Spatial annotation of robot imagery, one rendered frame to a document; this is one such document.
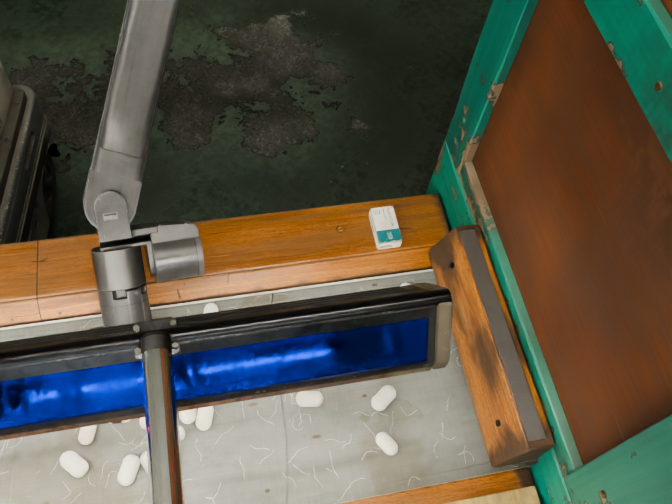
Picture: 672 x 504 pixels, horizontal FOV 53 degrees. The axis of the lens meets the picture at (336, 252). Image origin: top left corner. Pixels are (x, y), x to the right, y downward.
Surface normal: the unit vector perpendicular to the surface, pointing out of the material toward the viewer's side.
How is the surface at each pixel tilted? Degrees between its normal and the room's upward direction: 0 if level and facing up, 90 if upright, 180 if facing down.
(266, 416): 0
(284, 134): 0
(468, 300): 67
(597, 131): 90
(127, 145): 33
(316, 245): 0
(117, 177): 41
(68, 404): 58
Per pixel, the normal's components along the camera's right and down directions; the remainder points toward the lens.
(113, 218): 0.36, 0.15
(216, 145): 0.08, -0.50
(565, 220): -0.98, 0.13
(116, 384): 0.21, 0.46
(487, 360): -0.86, -0.10
